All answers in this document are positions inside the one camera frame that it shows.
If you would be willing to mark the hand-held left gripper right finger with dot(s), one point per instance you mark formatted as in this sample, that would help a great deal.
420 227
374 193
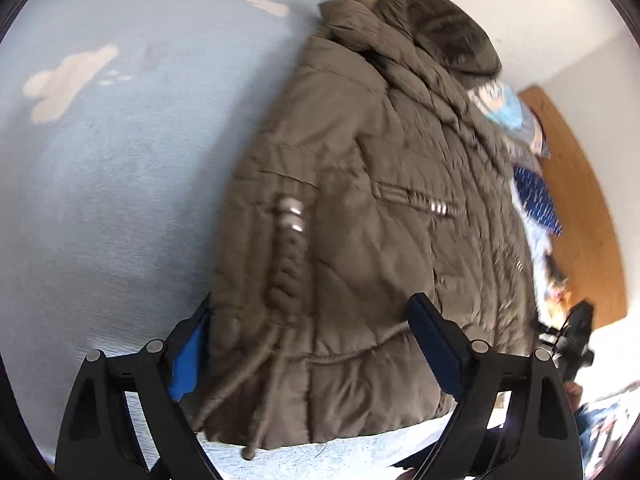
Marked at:
435 347

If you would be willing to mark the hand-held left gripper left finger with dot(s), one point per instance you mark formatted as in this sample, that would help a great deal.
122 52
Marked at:
187 362

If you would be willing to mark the brown quilted hooded jacket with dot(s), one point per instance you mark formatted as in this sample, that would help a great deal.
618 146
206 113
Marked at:
360 200

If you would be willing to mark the blue patterned cloth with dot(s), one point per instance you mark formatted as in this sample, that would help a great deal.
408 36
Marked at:
607 425

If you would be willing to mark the wooden headboard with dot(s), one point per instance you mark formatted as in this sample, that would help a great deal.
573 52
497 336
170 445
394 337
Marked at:
585 200

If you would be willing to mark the navy star-print pillow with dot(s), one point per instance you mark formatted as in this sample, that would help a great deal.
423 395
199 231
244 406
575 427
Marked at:
539 200

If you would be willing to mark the light blue cloud-print bedsheet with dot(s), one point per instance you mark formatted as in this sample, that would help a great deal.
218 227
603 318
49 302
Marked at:
125 185

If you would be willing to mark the grey printed pillow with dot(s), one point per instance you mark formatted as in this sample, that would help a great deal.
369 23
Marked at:
537 137

